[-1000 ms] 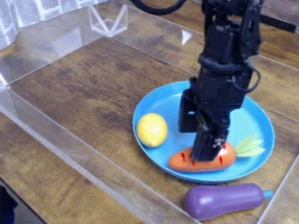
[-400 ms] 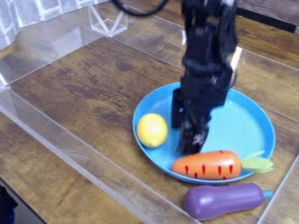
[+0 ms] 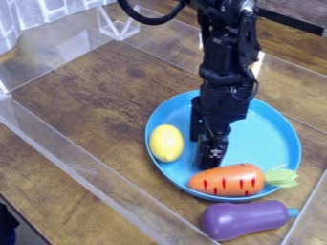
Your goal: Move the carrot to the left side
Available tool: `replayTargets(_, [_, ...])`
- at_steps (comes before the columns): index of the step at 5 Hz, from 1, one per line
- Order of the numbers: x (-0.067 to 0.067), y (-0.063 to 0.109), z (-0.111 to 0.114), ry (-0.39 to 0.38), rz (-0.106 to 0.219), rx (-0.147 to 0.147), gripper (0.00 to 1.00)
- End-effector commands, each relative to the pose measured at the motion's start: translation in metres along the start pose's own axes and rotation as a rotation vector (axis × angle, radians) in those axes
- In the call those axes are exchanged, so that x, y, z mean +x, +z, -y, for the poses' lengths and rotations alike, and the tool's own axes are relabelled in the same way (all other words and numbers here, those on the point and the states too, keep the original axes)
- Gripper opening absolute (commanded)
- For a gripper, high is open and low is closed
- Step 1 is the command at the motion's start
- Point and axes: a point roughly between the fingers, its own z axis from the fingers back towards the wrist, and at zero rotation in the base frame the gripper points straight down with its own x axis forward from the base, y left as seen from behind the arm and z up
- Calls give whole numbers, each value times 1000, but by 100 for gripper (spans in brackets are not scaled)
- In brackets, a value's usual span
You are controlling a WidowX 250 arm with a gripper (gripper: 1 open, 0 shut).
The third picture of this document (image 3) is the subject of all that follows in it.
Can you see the blue plastic plate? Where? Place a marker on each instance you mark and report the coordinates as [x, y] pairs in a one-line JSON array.
[[263, 140]]

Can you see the orange toy carrot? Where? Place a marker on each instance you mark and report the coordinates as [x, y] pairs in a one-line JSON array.
[[240, 180]]

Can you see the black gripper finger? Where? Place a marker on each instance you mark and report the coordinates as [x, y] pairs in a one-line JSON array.
[[196, 120], [209, 151]]

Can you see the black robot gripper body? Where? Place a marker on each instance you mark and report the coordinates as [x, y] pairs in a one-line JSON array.
[[225, 93]]

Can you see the purple toy eggplant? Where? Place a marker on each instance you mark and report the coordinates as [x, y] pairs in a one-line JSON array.
[[225, 220]]

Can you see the yellow toy lemon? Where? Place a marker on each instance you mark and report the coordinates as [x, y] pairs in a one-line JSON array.
[[167, 143]]

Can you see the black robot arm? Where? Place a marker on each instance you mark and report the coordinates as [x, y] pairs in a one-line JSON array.
[[229, 47]]

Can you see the clear acrylic enclosure wall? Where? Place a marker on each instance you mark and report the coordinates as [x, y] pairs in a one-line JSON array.
[[77, 93]]

